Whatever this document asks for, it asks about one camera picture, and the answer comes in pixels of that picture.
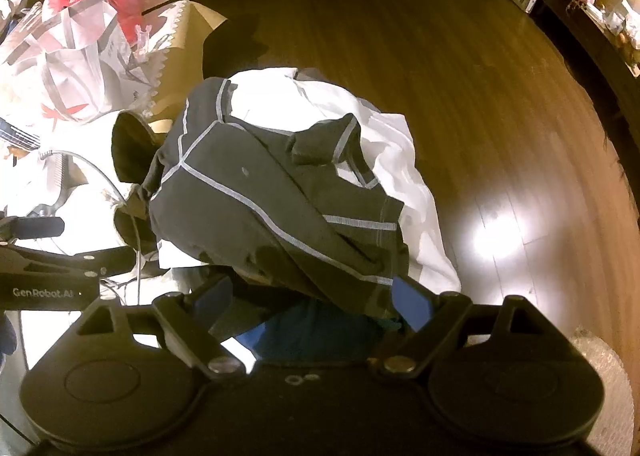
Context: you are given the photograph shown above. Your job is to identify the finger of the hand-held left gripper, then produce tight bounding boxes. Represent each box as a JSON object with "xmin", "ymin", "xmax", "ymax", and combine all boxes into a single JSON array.
[
  {"xmin": 0, "ymin": 216, "xmax": 67, "ymax": 241},
  {"xmin": 0, "ymin": 243, "xmax": 137, "ymax": 279}
]

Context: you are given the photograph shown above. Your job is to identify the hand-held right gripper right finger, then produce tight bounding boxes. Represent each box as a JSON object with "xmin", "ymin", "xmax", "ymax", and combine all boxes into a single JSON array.
[{"xmin": 367, "ymin": 274, "xmax": 543, "ymax": 379}]

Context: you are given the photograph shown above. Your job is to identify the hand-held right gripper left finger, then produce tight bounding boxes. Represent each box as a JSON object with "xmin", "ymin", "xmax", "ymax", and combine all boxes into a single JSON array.
[{"xmin": 77, "ymin": 274, "xmax": 251, "ymax": 379}]

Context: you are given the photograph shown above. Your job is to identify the dark grey garment white seams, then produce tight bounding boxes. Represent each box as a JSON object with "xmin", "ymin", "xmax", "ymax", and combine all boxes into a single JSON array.
[{"xmin": 145, "ymin": 77, "xmax": 411, "ymax": 332}]

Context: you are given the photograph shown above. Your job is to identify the person's left hand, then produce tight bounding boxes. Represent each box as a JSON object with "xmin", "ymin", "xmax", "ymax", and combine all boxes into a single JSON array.
[{"xmin": 0, "ymin": 311, "xmax": 18, "ymax": 369}]

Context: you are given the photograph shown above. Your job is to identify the blue cloth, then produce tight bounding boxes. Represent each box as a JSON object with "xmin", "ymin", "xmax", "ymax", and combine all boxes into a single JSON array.
[{"xmin": 235, "ymin": 298, "xmax": 406, "ymax": 364}]

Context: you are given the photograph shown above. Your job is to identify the black cloth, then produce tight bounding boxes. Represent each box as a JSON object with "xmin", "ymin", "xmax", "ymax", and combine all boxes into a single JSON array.
[{"xmin": 111, "ymin": 110, "xmax": 161, "ymax": 257}]

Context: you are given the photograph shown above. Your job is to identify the white plastic bag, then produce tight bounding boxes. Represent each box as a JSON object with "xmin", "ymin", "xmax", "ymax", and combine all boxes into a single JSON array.
[{"xmin": 0, "ymin": 0, "xmax": 166, "ymax": 124}]

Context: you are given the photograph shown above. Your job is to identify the bubble wrap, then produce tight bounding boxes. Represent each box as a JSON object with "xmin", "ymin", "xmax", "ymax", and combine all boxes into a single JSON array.
[{"xmin": 570, "ymin": 325, "xmax": 632, "ymax": 439}]

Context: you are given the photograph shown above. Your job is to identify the dark low shelf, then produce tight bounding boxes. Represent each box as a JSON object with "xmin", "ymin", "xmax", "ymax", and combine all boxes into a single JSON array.
[{"xmin": 537, "ymin": 0, "xmax": 640, "ymax": 102}]

